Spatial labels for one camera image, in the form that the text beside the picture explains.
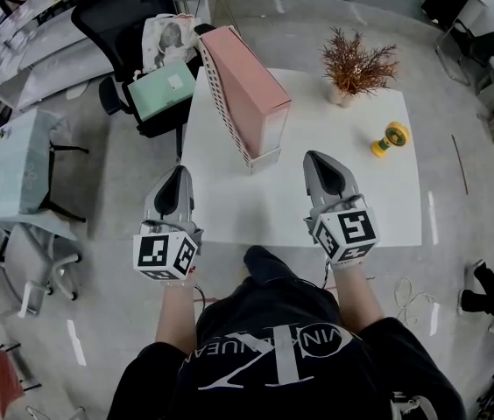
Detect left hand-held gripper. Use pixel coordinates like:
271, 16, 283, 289
131, 165, 204, 282

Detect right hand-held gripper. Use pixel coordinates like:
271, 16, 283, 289
302, 150, 382, 265

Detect white perforated file holder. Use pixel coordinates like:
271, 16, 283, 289
197, 24, 283, 175

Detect pink folder box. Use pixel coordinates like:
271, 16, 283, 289
202, 28, 293, 159

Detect person's left forearm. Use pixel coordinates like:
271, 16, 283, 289
154, 277, 199, 354

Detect person's right forearm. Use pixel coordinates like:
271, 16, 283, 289
332, 264, 386, 334

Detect mint green box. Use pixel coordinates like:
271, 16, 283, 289
127, 58, 196, 124

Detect white rectangular table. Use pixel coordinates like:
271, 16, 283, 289
180, 66, 423, 249

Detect yellow handheld fan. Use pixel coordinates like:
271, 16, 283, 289
370, 121, 412, 159

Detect person's black trouser leg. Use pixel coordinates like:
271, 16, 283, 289
243, 245, 300, 288

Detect orange potted plant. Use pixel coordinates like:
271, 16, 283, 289
320, 26, 399, 109

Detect light blue cloth table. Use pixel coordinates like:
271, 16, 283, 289
0, 109, 90, 240

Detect white printed tote bag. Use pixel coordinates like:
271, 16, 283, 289
141, 13, 202, 82

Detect black office chair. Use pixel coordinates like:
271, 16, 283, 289
70, 0, 217, 139

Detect person's black printed shirt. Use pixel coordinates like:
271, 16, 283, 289
106, 276, 467, 420

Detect black metal frame chair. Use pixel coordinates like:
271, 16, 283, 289
435, 17, 494, 87

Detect grey shoulder strap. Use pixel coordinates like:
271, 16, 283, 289
389, 390, 436, 420

